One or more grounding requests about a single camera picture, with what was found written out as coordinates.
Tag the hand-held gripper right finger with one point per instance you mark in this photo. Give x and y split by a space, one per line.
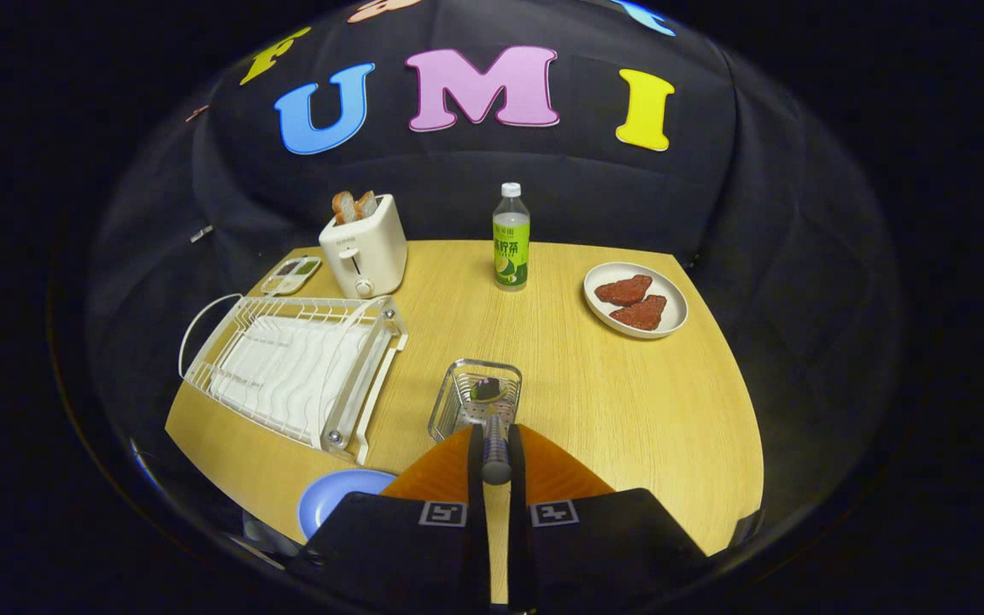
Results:
516 530

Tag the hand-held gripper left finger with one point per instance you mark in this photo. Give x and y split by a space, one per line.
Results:
477 530

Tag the metal spoon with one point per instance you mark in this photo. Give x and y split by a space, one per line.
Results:
497 453

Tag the blue plate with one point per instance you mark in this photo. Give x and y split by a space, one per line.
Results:
334 500

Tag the white oval dish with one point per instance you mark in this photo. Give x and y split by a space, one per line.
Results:
676 299

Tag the red meat piece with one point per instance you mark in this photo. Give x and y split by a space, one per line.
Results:
623 290
640 313

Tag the green label drink bottle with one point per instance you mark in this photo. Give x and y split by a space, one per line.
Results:
511 248

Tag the white toaster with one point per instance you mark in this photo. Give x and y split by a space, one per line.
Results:
368 252

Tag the white divided bean tray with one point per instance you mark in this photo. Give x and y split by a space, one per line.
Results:
289 276

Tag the toasted bread slice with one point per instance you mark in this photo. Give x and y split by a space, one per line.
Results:
343 207
366 205

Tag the white clip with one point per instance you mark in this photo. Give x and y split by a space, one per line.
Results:
202 233

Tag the pink clip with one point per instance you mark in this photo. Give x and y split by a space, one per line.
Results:
196 113

